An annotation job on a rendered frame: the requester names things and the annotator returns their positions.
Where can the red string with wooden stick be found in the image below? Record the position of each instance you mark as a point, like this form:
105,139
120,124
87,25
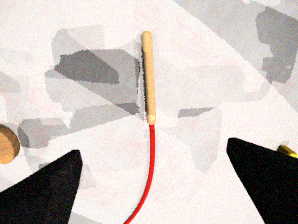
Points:
147,55

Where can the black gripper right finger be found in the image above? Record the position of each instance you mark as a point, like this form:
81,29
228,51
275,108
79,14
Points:
270,178

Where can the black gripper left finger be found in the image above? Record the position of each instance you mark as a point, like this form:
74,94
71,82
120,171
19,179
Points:
47,196

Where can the round wooden disc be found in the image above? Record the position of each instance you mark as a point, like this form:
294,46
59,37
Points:
9,145

